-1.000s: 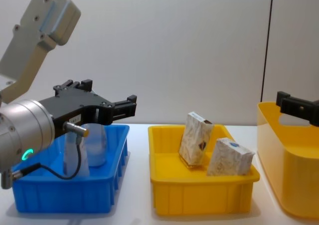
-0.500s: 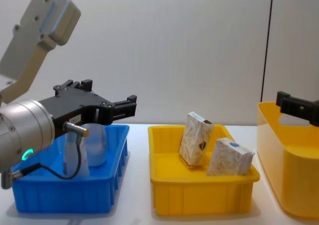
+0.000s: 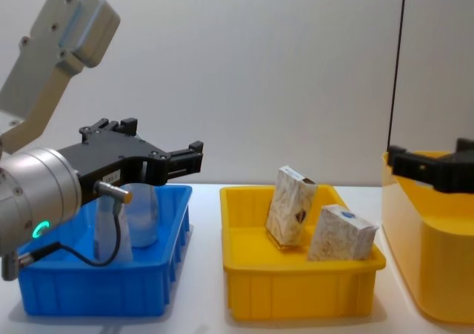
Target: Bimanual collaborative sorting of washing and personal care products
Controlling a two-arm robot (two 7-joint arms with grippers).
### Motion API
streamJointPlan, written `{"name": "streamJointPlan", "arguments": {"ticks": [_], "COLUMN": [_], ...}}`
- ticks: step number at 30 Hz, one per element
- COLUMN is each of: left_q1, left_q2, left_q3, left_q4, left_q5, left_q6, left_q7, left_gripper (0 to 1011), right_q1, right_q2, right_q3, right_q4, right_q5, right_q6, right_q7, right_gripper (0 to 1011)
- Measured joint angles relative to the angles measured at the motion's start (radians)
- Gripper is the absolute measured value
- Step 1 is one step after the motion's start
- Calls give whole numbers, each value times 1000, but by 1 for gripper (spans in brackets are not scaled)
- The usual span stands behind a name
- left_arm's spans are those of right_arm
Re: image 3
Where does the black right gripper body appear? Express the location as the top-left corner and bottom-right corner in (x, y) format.
(438, 137), (474, 195)

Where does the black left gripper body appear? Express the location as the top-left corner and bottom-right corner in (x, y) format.
(58, 130), (168, 206)

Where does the clear plastic bottle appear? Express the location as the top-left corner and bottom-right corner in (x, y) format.
(121, 183), (161, 249)

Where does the tall yellow plastic container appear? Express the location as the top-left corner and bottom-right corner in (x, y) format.
(381, 150), (474, 327)

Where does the patterned beige box, blue mark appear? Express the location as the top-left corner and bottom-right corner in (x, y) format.
(307, 204), (380, 263)

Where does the patterned beige box, brown mark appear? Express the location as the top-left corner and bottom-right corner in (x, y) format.
(264, 165), (318, 247)

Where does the blue plastic bin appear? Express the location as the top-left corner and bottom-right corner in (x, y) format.
(16, 184), (194, 318)

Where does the shallow yellow plastic bin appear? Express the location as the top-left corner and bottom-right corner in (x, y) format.
(218, 184), (387, 321)

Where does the thin dark gripper cable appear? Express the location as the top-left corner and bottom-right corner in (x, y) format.
(16, 180), (135, 269)

